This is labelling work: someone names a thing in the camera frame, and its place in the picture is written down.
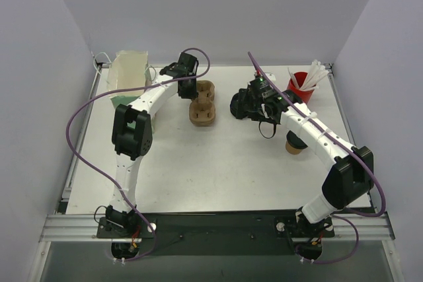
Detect brown cardboard cup carrier stack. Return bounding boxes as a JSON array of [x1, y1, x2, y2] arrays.
[[189, 81, 216, 127]]

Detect brown paper coffee cup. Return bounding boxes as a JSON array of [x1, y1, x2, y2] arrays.
[[286, 141, 307, 155]]

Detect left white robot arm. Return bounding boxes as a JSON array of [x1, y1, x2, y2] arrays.
[[106, 52, 199, 237]]

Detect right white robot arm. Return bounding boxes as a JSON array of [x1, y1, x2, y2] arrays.
[[230, 77, 374, 224]]

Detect black coffee lid stack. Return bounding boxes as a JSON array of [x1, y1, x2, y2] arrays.
[[229, 93, 247, 120]]

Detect green paper takeout bag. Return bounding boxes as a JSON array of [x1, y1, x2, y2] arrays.
[[106, 50, 157, 91]]

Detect red straw holder cup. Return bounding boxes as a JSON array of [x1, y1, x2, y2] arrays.
[[287, 71, 315, 104]]

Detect white wrapped straws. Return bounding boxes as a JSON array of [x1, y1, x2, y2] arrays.
[[288, 59, 329, 88]]

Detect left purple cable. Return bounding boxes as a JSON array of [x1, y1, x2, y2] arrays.
[[65, 47, 212, 262]]

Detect purple cable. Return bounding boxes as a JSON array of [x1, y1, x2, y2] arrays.
[[65, 47, 212, 262], [247, 51, 387, 265]]

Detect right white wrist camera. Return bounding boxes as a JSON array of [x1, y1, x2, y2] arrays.
[[262, 73, 276, 82]]

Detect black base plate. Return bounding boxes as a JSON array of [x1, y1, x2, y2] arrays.
[[96, 209, 334, 258]]

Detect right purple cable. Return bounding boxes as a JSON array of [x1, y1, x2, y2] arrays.
[[247, 51, 387, 265]]

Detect aluminium front rail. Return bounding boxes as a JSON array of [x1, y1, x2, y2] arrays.
[[40, 211, 395, 242]]

